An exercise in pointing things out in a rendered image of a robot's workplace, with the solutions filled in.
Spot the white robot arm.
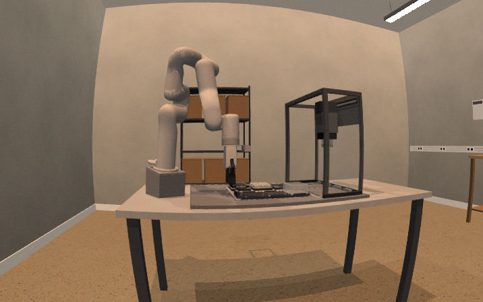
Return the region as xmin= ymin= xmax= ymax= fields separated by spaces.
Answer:
xmin=148 ymin=47 xmax=240 ymax=173

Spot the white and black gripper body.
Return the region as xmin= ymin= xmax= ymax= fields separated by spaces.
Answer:
xmin=222 ymin=145 xmax=237 ymax=169

